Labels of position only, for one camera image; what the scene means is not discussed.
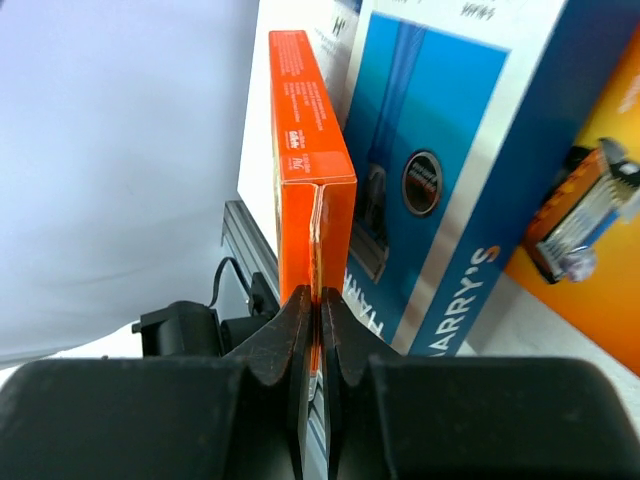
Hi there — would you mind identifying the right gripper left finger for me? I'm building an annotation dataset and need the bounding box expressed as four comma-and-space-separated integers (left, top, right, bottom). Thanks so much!
224, 285, 313, 479

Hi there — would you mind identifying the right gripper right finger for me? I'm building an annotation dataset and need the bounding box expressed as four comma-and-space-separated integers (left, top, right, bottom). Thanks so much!
320, 288, 399, 479

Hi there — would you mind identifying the orange gillette box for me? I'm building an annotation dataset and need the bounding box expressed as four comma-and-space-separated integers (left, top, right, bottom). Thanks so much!
506, 35, 639, 372
268, 29, 358, 401

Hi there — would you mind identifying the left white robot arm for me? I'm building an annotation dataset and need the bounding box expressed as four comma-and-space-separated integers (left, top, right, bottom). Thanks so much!
131, 256, 278, 357

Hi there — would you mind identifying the white blue Harry's box centre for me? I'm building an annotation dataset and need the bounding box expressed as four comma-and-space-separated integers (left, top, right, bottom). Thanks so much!
341, 1, 639, 356

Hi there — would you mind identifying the grey Harry's box left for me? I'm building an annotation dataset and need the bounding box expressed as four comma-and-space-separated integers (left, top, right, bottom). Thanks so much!
238, 1, 361, 252

